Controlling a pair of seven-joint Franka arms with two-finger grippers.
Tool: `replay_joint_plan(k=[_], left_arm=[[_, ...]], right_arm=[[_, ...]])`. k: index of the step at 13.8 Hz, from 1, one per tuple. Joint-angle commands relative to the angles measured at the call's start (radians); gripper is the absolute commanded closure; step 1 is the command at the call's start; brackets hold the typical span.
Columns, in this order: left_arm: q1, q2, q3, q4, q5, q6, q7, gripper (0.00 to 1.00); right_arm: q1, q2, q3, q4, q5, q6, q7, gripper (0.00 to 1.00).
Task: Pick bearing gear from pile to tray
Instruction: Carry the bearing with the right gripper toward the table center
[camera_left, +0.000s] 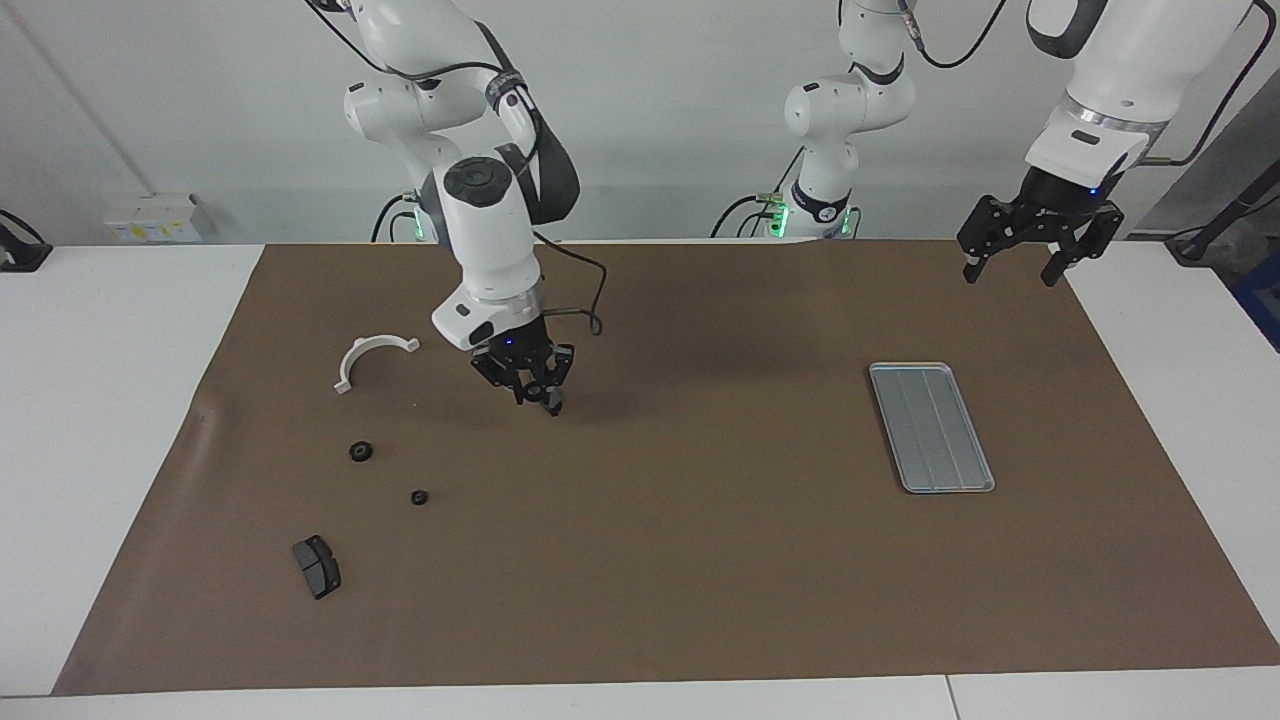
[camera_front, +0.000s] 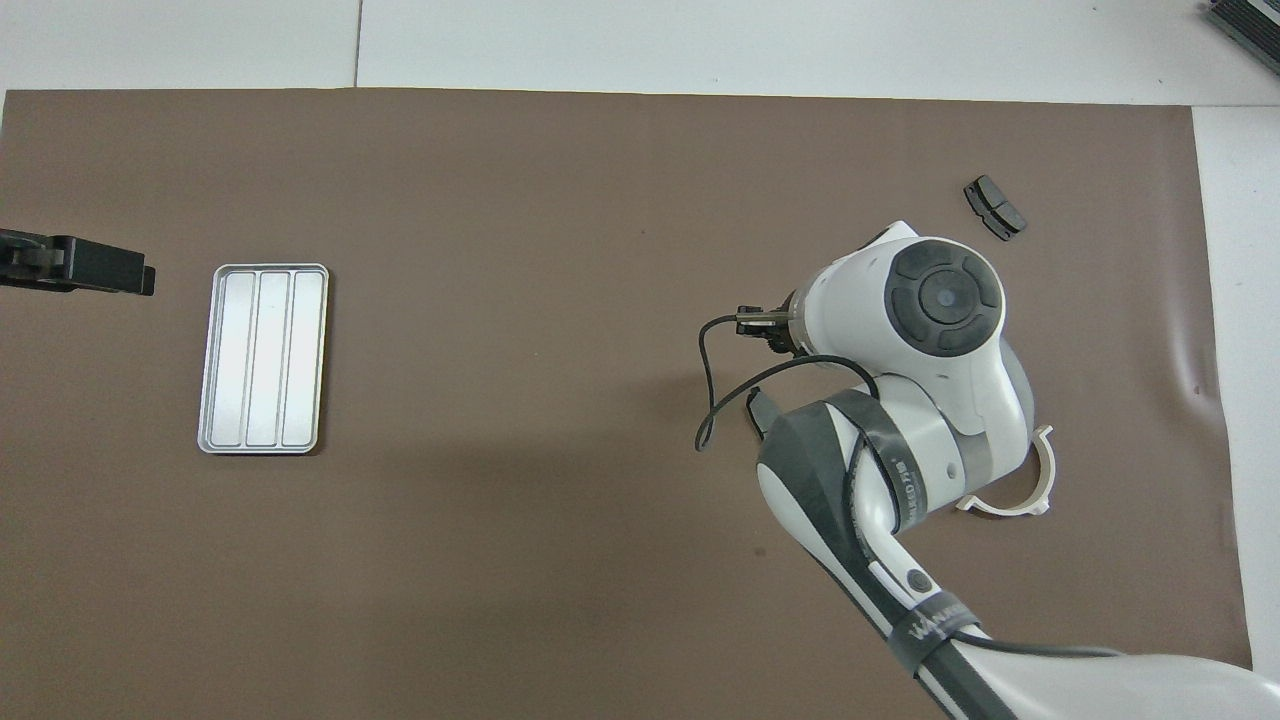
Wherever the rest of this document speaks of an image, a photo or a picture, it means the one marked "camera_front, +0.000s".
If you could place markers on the dark grey brake pad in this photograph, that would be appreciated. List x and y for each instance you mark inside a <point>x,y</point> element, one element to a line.
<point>760,410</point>
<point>995,208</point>

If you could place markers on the dark grey ribbed device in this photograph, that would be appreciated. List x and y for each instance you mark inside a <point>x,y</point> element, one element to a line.
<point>1250,25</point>

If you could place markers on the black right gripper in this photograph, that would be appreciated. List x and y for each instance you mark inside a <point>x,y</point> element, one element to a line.
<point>783,341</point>

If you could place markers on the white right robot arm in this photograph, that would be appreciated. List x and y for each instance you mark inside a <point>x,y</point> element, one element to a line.
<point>940,300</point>

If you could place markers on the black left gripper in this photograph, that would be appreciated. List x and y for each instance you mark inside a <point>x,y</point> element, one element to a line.
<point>25,262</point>

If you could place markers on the brown table mat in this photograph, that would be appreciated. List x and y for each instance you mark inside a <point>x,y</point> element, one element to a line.
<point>500,550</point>

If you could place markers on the silver metal tray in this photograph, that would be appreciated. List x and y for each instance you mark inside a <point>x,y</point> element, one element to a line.
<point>262,360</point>

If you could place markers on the white curved plastic bracket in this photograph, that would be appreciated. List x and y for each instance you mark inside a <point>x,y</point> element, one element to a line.
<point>1000,508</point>

